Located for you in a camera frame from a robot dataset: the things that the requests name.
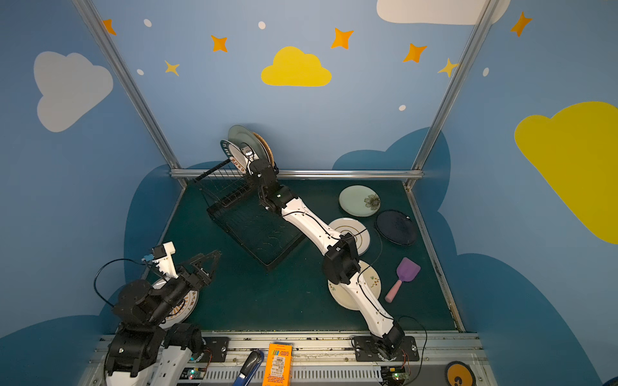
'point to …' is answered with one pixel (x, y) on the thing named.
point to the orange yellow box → (278, 371)
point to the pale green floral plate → (359, 201)
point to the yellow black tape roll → (459, 374)
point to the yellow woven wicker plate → (272, 157)
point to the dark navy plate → (397, 227)
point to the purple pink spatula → (407, 271)
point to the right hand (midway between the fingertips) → (257, 159)
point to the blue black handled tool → (249, 369)
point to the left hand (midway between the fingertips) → (215, 256)
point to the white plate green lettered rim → (235, 154)
